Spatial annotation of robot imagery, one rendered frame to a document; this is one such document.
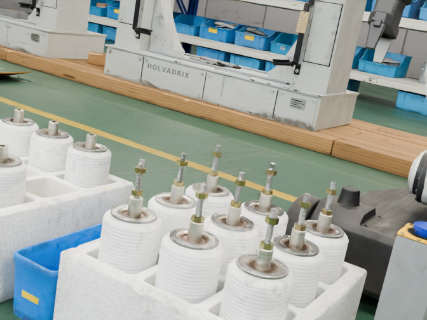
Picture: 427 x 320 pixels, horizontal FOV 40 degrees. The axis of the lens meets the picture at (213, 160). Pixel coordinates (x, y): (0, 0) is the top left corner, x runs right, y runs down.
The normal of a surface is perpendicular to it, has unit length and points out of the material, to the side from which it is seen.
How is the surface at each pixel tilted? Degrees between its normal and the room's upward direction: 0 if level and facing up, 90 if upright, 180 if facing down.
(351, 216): 45
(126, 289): 90
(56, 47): 90
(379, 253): 90
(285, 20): 90
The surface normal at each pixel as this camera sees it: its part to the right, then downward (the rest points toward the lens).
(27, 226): 0.83, 0.27
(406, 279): -0.52, 0.13
